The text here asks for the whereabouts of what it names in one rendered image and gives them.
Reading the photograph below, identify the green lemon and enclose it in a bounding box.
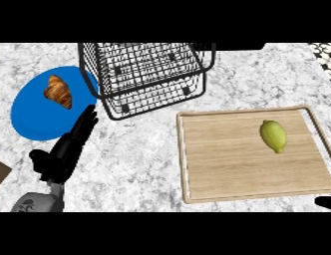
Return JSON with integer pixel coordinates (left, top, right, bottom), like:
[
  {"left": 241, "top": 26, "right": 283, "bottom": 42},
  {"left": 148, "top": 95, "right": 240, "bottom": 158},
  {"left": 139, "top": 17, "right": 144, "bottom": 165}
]
[{"left": 258, "top": 120, "right": 289, "bottom": 154}]

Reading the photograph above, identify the blue round plate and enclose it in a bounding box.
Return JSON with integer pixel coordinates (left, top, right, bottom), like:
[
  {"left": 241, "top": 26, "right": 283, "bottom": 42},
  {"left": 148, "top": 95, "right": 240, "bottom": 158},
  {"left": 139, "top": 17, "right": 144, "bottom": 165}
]
[{"left": 8, "top": 66, "right": 99, "bottom": 141}]

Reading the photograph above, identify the brown croissant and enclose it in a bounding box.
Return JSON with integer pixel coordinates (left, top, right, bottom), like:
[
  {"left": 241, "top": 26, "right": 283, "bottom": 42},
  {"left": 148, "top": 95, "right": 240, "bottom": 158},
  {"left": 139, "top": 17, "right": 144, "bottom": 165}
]
[{"left": 42, "top": 74, "right": 73, "bottom": 111}]

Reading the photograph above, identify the black wire tiered basket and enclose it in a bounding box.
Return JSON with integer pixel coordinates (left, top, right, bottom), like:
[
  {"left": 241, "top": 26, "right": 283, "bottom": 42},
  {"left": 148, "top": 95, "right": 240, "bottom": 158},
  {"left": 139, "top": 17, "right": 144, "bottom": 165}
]
[{"left": 76, "top": 42, "right": 216, "bottom": 122}]

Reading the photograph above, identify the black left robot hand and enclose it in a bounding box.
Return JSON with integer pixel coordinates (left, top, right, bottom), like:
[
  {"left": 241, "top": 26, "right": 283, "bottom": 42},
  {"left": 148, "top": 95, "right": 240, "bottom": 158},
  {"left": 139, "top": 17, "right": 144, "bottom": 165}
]
[{"left": 27, "top": 104, "right": 99, "bottom": 184}]

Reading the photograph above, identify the pale wooden tray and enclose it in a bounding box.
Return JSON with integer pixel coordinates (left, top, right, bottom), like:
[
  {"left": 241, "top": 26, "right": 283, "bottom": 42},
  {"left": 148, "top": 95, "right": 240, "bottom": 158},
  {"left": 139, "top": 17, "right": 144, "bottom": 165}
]
[{"left": 173, "top": 105, "right": 331, "bottom": 204}]

